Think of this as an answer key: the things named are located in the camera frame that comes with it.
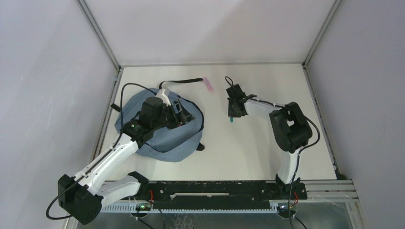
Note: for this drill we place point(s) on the blue student backpack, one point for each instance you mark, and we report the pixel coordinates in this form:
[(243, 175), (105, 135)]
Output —
[(169, 145)]

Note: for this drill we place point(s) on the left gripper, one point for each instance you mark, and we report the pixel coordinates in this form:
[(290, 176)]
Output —
[(183, 117)]

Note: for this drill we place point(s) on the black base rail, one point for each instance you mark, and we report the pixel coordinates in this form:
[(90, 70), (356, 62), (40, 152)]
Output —
[(218, 195)]

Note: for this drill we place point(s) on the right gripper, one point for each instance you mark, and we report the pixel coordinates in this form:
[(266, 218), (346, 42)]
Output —
[(230, 113)]

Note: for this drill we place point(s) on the pink eraser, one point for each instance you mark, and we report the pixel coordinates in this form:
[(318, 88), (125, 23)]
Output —
[(208, 84)]

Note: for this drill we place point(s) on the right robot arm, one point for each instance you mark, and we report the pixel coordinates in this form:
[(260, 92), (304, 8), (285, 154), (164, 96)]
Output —
[(290, 128)]

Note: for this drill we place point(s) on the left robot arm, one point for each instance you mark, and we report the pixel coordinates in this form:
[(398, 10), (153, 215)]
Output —
[(84, 194)]

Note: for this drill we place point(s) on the aluminium frame profile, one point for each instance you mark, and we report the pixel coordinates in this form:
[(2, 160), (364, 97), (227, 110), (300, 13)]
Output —
[(95, 27)]

